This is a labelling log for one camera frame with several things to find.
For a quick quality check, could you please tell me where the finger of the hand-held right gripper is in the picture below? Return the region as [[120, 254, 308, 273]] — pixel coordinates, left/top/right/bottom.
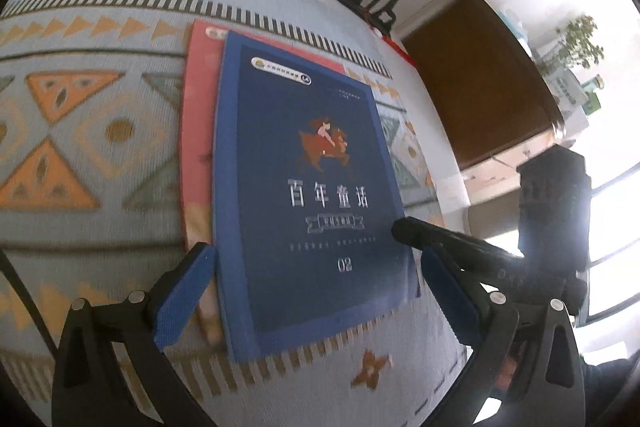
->
[[390, 216, 532, 289]]

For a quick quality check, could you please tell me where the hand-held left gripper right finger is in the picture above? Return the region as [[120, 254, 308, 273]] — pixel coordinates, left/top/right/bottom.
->
[[419, 243, 588, 427]]

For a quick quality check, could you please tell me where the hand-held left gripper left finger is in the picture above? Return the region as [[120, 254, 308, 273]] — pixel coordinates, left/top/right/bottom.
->
[[52, 242, 218, 427]]

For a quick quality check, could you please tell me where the red cover book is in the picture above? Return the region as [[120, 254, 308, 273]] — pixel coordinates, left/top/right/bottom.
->
[[179, 19, 346, 345]]

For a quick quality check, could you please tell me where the dark blue cover book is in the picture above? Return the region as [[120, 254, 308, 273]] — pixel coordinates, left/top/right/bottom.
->
[[212, 31, 407, 364]]

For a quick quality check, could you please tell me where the person's right forearm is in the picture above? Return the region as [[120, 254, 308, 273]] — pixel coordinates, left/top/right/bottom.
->
[[582, 354, 640, 427]]

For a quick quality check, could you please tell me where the person's right hand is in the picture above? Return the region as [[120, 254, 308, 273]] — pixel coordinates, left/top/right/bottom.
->
[[492, 347, 523, 403]]

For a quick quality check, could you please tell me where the small green box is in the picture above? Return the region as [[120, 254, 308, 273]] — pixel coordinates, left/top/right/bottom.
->
[[580, 77, 603, 112]]

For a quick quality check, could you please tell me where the white green picture carton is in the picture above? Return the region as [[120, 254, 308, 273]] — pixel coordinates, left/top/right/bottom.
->
[[547, 67, 588, 108]]

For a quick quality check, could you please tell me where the brown wooden cabinet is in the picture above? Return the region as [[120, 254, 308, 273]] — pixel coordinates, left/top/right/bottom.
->
[[400, 0, 566, 172]]

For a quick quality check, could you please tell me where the blue patterned mat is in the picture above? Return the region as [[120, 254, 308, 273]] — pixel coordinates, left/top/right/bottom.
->
[[0, 0, 451, 427]]

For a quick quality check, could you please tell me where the leafy plant in vase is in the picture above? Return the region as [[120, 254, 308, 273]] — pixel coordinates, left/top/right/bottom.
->
[[537, 14, 606, 75]]

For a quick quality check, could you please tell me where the light blue tissue box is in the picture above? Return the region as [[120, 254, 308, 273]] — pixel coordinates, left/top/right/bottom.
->
[[502, 9, 531, 48]]

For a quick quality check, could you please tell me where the black cable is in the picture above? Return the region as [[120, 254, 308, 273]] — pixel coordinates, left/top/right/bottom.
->
[[0, 249, 60, 354]]

